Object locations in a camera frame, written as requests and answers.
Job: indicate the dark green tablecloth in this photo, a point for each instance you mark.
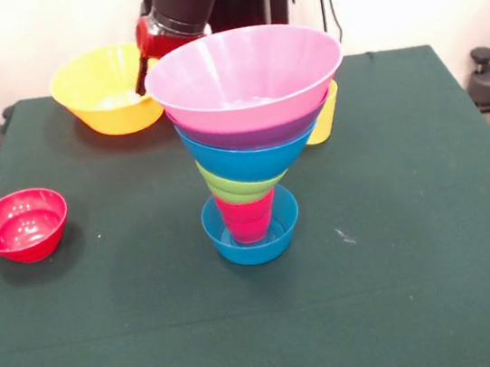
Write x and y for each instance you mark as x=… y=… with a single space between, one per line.
x=265 y=326

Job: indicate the small red bowl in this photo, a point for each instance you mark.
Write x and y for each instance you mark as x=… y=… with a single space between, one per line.
x=23 y=228

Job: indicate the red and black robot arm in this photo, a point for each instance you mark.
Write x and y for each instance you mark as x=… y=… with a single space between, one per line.
x=187 y=0

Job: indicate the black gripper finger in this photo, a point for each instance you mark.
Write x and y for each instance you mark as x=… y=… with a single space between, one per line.
x=141 y=75

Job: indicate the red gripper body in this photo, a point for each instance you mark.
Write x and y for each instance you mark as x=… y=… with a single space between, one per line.
x=159 y=42

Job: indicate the yellow cup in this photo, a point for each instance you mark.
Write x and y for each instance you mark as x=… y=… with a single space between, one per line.
x=325 y=124

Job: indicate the blue bowl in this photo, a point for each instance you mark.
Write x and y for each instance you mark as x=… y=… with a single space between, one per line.
x=246 y=162

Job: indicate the small green bowl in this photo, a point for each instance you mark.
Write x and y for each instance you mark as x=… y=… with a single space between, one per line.
x=232 y=190

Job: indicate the large pink bowl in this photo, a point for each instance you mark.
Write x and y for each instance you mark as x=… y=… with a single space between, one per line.
x=243 y=69

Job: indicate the black levelling knob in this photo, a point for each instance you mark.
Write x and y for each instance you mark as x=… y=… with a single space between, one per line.
x=483 y=56
x=8 y=114

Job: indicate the red cup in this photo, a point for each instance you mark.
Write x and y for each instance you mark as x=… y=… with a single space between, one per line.
x=248 y=219

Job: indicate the translucent teal bowl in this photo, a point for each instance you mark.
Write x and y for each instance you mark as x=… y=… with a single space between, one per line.
x=254 y=250

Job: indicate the large yellow bowl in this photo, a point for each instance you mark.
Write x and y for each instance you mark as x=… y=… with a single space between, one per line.
x=101 y=103

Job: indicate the purple bowl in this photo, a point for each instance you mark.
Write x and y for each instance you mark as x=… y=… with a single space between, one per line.
x=247 y=137

